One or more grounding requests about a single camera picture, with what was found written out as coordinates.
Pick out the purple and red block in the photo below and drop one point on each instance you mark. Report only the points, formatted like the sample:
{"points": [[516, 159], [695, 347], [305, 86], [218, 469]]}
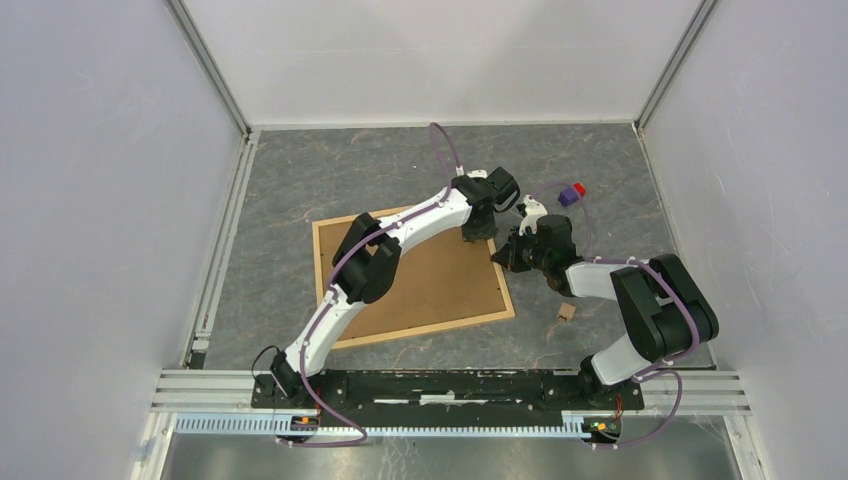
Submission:
{"points": [[572, 194]]}

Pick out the small brown cube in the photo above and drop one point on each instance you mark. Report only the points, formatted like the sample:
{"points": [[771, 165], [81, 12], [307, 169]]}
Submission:
{"points": [[566, 312]]}

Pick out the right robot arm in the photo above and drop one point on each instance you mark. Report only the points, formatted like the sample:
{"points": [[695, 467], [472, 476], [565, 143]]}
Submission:
{"points": [[665, 314]]}

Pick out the brown backing board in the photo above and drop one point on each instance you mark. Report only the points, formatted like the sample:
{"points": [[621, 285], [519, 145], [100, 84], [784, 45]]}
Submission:
{"points": [[444, 285]]}

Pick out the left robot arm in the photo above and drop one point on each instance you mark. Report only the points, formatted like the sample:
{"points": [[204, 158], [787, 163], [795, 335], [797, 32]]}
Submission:
{"points": [[366, 263]]}

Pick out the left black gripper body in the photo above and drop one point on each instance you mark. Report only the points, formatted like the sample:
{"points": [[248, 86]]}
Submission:
{"points": [[488, 228]]}

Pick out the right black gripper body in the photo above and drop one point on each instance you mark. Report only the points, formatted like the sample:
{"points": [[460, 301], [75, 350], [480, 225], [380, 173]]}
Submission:
{"points": [[525, 253]]}

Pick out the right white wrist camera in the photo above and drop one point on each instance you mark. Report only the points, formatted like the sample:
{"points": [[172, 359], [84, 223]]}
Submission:
{"points": [[531, 211]]}

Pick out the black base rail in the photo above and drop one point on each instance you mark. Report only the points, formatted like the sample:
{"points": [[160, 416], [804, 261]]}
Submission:
{"points": [[448, 398]]}

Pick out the wooden picture frame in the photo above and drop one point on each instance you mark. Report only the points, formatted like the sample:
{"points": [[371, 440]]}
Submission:
{"points": [[507, 298]]}

